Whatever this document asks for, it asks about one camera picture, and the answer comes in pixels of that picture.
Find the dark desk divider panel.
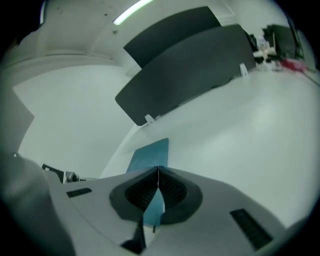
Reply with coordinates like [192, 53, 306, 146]
[122, 5, 222, 69]
[114, 23, 257, 126]

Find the black monitor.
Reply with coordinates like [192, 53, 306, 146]
[265, 23, 305, 61]

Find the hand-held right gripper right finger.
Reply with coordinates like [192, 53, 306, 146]
[149, 166, 289, 256]

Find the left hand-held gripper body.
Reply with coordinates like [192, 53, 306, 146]
[41, 163, 95, 185]

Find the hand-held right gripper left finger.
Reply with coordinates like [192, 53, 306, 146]
[49, 166, 160, 256]

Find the notebook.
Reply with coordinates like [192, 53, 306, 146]
[125, 137, 170, 235]

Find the ceiling light strip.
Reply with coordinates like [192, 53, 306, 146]
[112, 0, 154, 26]

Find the pink box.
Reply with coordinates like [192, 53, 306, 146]
[278, 58, 307, 74]

